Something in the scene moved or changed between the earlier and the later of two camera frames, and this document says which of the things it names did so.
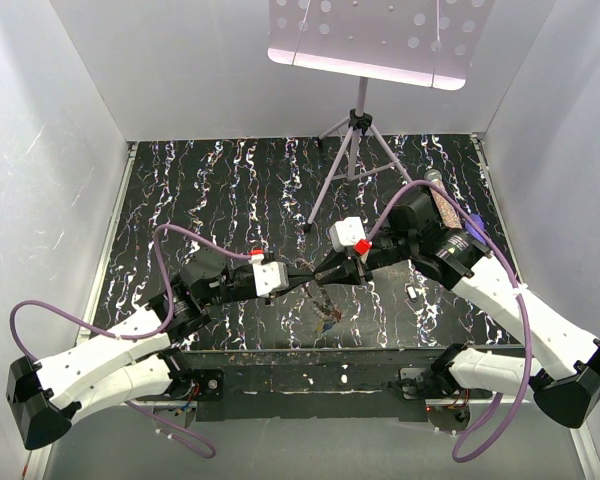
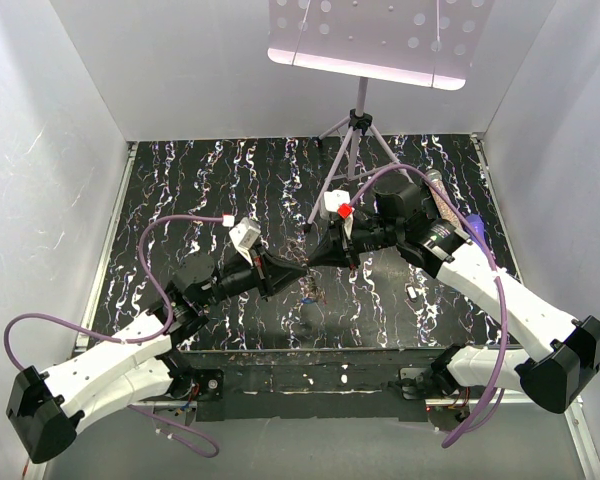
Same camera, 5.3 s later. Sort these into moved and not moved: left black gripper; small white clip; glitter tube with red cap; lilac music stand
Moved: glitter tube with red cap
Not moved: lilac music stand; left black gripper; small white clip
